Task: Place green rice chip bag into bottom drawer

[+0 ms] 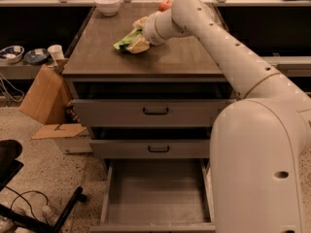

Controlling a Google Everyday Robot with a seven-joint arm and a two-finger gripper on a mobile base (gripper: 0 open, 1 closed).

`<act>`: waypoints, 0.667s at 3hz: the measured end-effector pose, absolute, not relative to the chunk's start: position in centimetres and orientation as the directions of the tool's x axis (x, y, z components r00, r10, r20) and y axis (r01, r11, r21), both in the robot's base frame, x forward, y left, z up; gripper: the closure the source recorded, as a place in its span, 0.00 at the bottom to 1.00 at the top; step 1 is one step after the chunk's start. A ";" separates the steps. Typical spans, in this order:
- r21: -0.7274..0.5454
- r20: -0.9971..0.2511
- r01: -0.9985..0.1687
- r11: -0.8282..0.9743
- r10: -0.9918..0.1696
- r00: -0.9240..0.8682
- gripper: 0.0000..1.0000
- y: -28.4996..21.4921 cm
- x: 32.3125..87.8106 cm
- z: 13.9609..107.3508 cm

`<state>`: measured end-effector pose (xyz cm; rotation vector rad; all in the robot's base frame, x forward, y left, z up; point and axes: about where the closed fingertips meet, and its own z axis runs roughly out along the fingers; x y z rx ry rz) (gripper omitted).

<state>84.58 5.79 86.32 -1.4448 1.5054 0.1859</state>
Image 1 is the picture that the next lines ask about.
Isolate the grey drawer cabinet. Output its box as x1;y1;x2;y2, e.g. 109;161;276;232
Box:
61;2;241;233

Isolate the black cable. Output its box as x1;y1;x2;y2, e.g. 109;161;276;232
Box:
3;184;57;221

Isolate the grey middle drawer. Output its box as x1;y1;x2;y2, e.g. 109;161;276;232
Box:
89;140;210;159

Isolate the grey top drawer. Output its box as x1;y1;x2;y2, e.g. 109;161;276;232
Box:
74;99;232;127

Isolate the green rice chip bag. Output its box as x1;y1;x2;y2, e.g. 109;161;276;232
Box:
114;28;142;53

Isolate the open cardboard box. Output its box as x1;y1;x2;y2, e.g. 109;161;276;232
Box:
19;64;91;154

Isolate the white paper cup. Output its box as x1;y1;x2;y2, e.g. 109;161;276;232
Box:
48;45;64;61

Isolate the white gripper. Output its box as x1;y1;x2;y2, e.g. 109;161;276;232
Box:
126;11;164;54

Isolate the red apple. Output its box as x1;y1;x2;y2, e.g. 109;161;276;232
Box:
158;0;173;12

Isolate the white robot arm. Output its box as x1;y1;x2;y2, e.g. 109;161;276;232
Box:
143;0;311;233

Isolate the blue patterned bowl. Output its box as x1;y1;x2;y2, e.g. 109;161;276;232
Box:
0;46;24;64

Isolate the grey bottom drawer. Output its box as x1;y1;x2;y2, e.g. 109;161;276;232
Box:
89;159;216;233

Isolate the grey drawer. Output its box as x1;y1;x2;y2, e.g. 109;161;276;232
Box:
89;140;210;159
89;159;216;233
74;99;232;127

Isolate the white bowl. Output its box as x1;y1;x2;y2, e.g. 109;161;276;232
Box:
93;0;121;16

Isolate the dark blue bowl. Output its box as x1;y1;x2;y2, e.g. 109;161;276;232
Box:
23;49;50;65

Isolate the white cable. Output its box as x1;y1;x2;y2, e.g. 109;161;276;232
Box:
0;71;25;107

